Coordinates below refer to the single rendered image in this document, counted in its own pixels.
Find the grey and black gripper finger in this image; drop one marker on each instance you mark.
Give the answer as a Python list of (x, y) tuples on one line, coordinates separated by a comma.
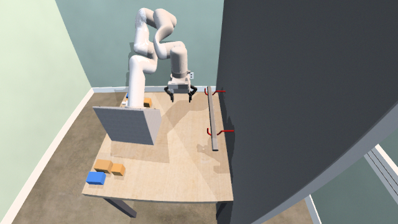
[(169, 93), (192, 92)]

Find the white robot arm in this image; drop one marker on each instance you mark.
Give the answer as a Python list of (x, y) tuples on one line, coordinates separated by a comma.
[(164, 22)]

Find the dark grey wall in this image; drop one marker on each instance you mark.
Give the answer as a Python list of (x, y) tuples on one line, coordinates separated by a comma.
[(311, 87)]

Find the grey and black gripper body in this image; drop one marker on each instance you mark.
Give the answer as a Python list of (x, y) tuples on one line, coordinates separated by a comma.
[(181, 91)]

